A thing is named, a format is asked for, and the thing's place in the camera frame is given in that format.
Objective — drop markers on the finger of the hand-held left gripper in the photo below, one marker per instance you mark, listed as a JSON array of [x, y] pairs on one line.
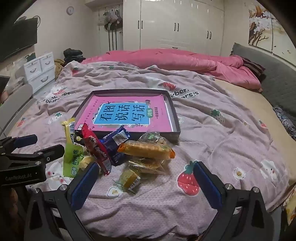
[[50, 153], [25, 141]]

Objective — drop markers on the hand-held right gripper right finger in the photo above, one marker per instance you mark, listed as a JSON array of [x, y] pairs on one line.
[[208, 185]]

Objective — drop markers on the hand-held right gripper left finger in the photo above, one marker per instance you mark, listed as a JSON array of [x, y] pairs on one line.
[[84, 185]]

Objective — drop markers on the light green snack packet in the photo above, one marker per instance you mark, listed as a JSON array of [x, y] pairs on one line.
[[71, 160]]

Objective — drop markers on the small yellow candy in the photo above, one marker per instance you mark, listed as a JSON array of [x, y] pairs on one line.
[[86, 161]]

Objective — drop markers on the black green-pea snack packet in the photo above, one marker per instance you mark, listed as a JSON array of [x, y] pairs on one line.
[[78, 138]]

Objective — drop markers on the red snack packet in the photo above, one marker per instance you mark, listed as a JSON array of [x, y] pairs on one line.
[[97, 148]]

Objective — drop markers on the small yellow-green packet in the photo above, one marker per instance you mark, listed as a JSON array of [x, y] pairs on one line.
[[129, 179]]

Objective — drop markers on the blue cookie packet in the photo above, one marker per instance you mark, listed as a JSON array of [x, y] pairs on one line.
[[114, 143]]

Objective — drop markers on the clear pastry packet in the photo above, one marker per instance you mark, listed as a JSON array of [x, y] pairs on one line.
[[145, 165]]

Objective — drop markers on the orange cracker packet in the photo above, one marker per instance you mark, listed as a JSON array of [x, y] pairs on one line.
[[145, 150]]

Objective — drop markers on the clear green-print cracker packet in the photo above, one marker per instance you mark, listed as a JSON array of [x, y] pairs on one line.
[[152, 138]]

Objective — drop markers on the pink tray box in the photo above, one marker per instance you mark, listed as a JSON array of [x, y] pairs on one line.
[[129, 93]]

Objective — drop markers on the strawberry printed blanket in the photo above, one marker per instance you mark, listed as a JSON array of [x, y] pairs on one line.
[[208, 139]]

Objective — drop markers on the white drawer unit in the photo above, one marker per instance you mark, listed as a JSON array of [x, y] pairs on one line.
[[39, 69]]

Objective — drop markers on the brown plush toy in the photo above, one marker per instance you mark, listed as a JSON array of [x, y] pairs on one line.
[[59, 67]]

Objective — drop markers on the pink book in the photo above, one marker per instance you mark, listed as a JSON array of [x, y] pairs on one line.
[[152, 120]]

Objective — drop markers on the beige bed sheet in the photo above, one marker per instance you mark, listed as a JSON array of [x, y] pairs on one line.
[[249, 104]]

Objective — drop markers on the pile of dark clothes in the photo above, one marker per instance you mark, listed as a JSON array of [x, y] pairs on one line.
[[72, 55]]

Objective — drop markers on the dark patterned cloth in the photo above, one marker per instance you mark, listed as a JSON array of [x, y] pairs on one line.
[[285, 122]]

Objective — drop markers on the black television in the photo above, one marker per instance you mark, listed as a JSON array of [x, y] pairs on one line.
[[16, 39]]

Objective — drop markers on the grey padded headboard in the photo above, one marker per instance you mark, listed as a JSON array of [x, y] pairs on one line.
[[272, 76]]

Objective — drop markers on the dark striped pillow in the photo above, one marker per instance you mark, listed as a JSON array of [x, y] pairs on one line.
[[254, 67]]

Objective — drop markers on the pink quilt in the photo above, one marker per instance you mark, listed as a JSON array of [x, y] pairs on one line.
[[173, 60]]

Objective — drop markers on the coat rack with hats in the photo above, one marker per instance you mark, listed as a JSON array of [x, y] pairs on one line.
[[111, 19]]

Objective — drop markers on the white wardrobe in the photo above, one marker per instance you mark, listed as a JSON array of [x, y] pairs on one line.
[[161, 23]]

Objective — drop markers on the round wall clock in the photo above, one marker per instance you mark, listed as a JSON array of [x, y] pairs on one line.
[[70, 9]]

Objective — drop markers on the tree painting wall poster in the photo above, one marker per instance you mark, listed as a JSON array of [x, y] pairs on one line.
[[259, 25]]

